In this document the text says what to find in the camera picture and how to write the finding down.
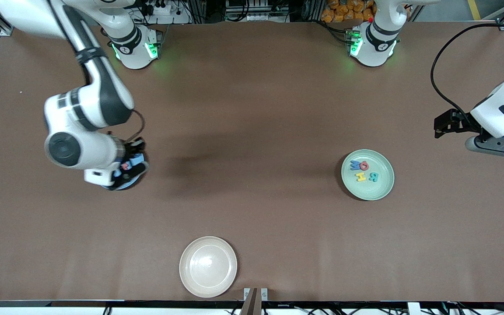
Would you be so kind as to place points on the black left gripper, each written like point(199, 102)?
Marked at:
point(461, 122)

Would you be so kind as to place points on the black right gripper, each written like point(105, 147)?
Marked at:
point(134, 152)

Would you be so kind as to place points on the teal foam letter R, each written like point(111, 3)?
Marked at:
point(373, 177)

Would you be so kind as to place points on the pink foam letter Q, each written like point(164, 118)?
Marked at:
point(367, 168)

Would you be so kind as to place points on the blue foam letter W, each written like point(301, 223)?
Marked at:
point(354, 165)

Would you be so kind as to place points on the yellow foam letter H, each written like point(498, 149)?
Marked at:
point(360, 176)

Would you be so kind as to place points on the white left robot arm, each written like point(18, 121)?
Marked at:
point(503, 109)

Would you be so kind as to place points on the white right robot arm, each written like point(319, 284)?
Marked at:
point(81, 111)

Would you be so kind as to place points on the blue plate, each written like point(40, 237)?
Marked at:
point(137, 159)

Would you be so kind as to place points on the light green plate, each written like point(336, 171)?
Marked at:
point(379, 190)

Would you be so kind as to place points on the beige plate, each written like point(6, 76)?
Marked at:
point(208, 267)

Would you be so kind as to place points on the orange packaged goods pile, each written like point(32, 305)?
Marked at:
point(344, 11)

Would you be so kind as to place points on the white power strip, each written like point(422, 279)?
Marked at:
point(164, 9)

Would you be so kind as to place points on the white block under table edge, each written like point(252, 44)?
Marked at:
point(414, 308)

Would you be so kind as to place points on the black table edge rail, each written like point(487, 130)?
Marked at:
point(169, 303)

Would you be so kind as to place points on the brown camera stand post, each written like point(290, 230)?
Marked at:
point(250, 304)

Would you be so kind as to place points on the silver metal bracket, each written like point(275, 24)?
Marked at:
point(264, 294)

